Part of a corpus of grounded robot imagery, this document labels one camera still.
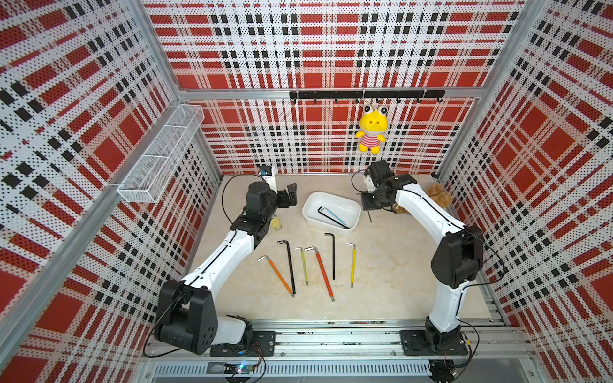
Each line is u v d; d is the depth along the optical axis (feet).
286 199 2.45
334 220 3.42
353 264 2.98
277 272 2.95
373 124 2.99
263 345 2.42
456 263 1.62
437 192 3.41
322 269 2.97
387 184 2.12
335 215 3.44
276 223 3.30
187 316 1.35
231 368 2.34
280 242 3.23
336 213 3.51
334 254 3.06
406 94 2.92
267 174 2.26
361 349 2.41
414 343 2.39
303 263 3.00
